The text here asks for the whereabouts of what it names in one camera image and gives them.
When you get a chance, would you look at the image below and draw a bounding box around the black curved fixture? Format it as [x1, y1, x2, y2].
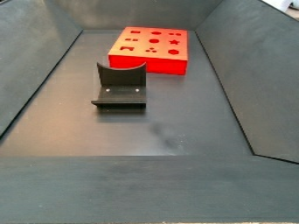
[91, 63, 147, 109]

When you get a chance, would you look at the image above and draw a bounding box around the red shape-sorting block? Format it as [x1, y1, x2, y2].
[107, 26, 188, 75]

